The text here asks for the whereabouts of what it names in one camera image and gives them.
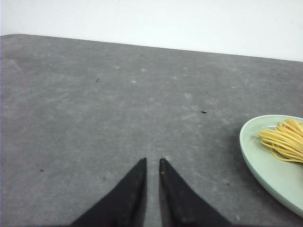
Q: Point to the light green plate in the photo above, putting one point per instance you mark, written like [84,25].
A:
[283,180]

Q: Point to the yellow vermicelli bundle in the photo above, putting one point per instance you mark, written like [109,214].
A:
[285,140]

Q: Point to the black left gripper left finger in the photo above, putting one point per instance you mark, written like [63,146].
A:
[123,206]

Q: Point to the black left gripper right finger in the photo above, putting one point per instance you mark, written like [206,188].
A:
[180,206]

